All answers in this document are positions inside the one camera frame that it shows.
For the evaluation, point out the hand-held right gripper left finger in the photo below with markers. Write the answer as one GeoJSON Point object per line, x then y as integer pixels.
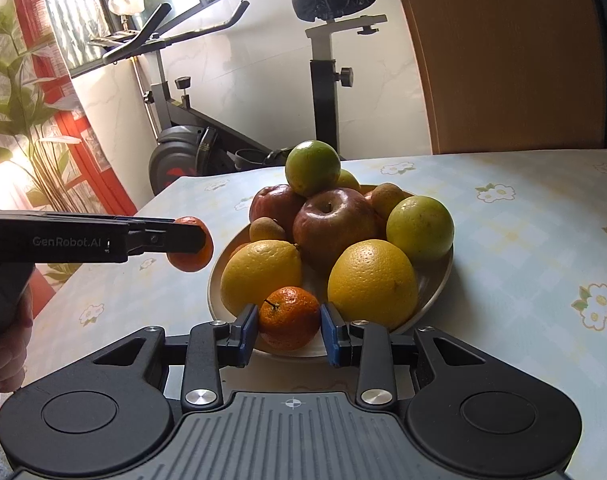
{"type": "Point", "coordinates": [246, 332]}

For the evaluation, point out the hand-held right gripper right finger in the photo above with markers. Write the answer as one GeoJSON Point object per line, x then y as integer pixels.
{"type": "Point", "coordinates": [332, 332]}

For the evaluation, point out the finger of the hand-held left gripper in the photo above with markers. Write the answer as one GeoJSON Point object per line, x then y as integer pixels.
{"type": "Point", "coordinates": [173, 237]}

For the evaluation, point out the large yellow orange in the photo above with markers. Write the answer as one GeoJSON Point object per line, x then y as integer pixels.
{"type": "Point", "coordinates": [258, 280]}
{"type": "Point", "coordinates": [373, 285]}

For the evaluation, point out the small brown kiwi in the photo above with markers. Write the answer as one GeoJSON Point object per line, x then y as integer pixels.
{"type": "Point", "coordinates": [266, 230]}
{"type": "Point", "coordinates": [386, 199]}

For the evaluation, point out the red apple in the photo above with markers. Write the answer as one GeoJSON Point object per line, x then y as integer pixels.
{"type": "Point", "coordinates": [273, 207]}
{"type": "Point", "coordinates": [333, 230]}

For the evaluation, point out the cream round plate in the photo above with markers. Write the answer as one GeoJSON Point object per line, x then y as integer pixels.
{"type": "Point", "coordinates": [431, 285]}

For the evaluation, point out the yellow-green citrus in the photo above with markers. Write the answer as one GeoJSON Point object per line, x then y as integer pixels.
{"type": "Point", "coordinates": [350, 181]}
{"type": "Point", "coordinates": [420, 228]}

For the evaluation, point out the dark green citrus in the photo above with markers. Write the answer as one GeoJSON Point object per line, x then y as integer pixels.
{"type": "Point", "coordinates": [313, 167]}

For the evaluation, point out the person's left hand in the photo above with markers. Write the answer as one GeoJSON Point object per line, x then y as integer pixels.
{"type": "Point", "coordinates": [8, 360]}

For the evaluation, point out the black exercise bike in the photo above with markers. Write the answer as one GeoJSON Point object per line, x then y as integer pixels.
{"type": "Point", "coordinates": [178, 155]}

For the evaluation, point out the bamboo printed curtain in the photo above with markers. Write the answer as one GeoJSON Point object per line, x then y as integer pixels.
{"type": "Point", "coordinates": [13, 60]}

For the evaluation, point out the floral checked tablecloth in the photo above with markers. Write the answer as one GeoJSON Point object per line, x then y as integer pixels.
{"type": "Point", "coordinates": [508, 260]}

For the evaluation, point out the white wrapped ball on stand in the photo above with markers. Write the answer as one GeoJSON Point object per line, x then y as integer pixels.
{"type": "Point", "coordinates": [126, 2]}

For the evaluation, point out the brown wooden board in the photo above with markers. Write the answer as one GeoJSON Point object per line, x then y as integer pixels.
{"type": "Point", "coordinates": [498, 50]}

